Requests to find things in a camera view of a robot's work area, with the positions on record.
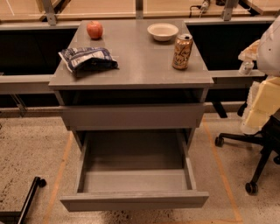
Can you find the open grey middle drawer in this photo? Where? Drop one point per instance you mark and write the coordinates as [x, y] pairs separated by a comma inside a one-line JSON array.
[[134, 169]]

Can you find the red apple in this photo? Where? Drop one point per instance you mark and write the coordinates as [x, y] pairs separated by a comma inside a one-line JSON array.
[[94, 29]]

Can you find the grey drawer cabinet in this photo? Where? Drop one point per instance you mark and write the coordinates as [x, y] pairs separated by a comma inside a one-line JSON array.
[[144, 75]]

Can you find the black wheeled stand leg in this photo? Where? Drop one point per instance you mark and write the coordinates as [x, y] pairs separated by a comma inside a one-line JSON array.
[[18, 217]]

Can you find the blue chip bag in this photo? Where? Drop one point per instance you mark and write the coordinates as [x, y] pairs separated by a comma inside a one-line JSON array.
[[88, 59]]

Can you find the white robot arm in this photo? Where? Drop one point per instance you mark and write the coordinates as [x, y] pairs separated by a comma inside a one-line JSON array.
[[266, 52]]

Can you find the closed grey top drawer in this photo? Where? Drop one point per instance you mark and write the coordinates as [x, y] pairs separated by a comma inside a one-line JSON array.
[[133, 117]]

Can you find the white bowl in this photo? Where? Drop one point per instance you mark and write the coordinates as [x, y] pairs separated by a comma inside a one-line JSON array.
[[162, 31]]

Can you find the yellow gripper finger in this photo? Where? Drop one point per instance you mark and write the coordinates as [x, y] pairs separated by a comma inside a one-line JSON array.
[[263, 101]]

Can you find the clear sanitizer bottle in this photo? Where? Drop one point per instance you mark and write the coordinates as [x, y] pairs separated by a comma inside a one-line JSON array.
[[246, 67]]

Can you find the gold soda can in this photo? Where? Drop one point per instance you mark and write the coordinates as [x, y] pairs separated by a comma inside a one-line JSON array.
[[182, 51]]

